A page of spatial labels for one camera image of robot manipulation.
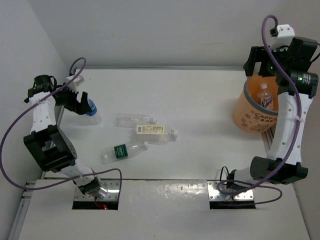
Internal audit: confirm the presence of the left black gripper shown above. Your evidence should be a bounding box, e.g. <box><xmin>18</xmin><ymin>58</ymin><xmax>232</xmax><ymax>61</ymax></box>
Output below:
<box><xmin>55</xmin><ymin>83</ymin><xmax>92</xmax><ymax>115</ymax></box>

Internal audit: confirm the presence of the blue label bottle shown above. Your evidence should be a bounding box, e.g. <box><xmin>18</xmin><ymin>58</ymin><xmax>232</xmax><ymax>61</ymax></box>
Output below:
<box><xmin>85</xmin><ymin>99</ymin><xmax>102</xmax><ymax>125</ymax></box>

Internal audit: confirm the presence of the square clear bottle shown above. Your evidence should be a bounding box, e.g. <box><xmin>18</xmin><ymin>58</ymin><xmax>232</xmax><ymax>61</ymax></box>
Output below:
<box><xmin>257</xmin><ymin>83</ymin><xmax>274</xmax><ymax>110</ymax></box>

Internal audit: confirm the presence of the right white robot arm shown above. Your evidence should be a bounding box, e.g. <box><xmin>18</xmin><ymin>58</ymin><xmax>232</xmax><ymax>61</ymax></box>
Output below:
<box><xmin>226</xmin><ymin>37</ymin><xmax>319</xmax><ymax>191</ymax></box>

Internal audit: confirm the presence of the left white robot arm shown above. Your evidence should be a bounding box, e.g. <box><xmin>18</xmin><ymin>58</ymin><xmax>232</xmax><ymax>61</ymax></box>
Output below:
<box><xmin>23</xmin><ymin>75</ymin><xmax>108</xmax><ymax>199</ymax></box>

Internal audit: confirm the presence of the orange bin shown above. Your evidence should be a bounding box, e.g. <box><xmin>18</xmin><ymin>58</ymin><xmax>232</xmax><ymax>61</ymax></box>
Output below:
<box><xmin>232</xmin><ymin>73</ymin><xmax>279</xmax><ymax>134</ymax></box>

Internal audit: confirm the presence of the clear unlabelled lying bottle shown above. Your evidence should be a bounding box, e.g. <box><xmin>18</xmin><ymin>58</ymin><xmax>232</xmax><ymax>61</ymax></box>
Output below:
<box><xmin>116</xmin><ymin>113</ymin><xmax>157</xmax><ymax>128</ymax></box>

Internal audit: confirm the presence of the green label lying bottle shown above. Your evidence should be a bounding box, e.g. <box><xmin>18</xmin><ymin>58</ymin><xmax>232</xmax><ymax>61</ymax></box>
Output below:
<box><xmin>101</xmin><ymin>141</ymin><xmax>149</xmax><ymax>165</ymax></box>

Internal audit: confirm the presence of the yellow label lying bottle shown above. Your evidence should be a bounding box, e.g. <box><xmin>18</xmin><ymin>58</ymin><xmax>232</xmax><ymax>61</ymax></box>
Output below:
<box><xmin>132</xmin><ymin>124</ymin><xmax>178</xmax><ymax>145</ymax></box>

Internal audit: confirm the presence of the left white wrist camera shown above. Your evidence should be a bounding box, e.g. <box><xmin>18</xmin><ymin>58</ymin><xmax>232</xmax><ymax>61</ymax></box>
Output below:
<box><xmin>67</xmin><ymin>75</ymin><xmax>85</xmax><ymax>92</ymax></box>

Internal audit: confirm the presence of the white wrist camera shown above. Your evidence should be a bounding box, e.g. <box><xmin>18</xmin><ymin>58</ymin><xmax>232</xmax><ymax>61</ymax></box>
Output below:
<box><xmin>269</xmin><ymin>24</ymin><xmax>296</xmax><ymax>51</ymax></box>
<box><xmin>67</xmin><ymin>75</ymin><xmax>85</xmax><ymax>92</ymax></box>

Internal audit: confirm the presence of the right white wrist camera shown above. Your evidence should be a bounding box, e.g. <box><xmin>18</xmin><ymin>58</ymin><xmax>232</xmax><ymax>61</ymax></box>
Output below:
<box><xmin>269</xmin><ymin>24</ymin><xmax>296</xmax><ymax>51</ymax></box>

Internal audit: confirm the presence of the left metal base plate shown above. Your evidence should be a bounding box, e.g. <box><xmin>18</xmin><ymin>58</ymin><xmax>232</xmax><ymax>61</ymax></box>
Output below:
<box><xmin>74</xmin><ymin>179</ymin><xmax>120</xmax><ymax>202</ymax></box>

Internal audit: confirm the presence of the metal base plate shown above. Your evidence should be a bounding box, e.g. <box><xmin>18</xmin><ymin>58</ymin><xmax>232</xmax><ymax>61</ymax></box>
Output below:
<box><xmin>207</xmin><ymin>180</ymin><xmax>254</xmax><ymax>203</ymax></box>
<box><xmin>74</xmin><ymin>179</ymin><xmax>120</xmax><ymax>202</ymax></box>

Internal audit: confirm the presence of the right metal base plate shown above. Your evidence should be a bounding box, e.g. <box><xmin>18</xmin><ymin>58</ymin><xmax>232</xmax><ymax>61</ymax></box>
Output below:
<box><xmin>207</xmin><ymin>180</ymin><xmax>254</xmax><ymax>203</ymax></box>

